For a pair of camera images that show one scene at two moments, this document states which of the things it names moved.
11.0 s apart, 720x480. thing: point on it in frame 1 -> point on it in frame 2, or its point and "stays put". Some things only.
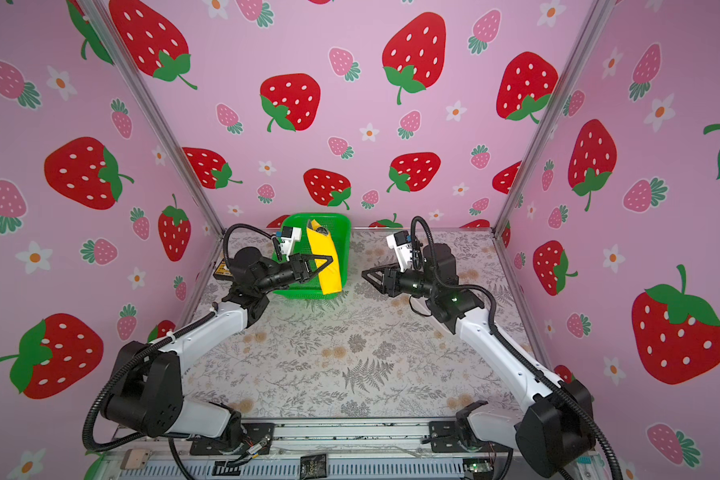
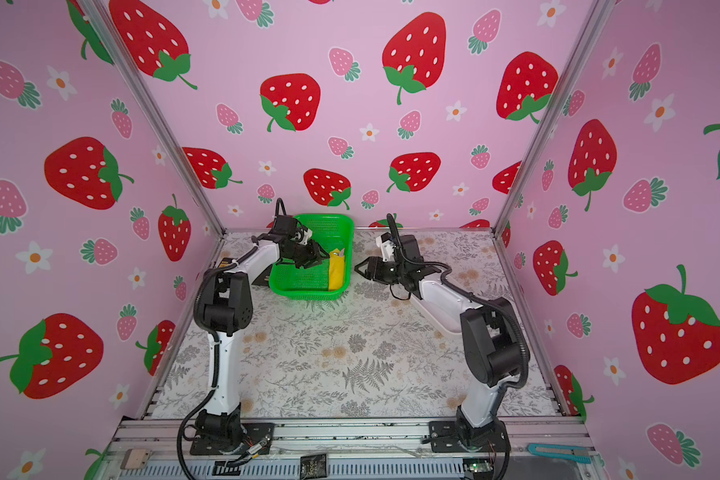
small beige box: (134, 458) stays put
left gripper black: (298, 270) -> (314, 255)
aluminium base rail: (354, 451) stays put
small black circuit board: (313, 466) stays put
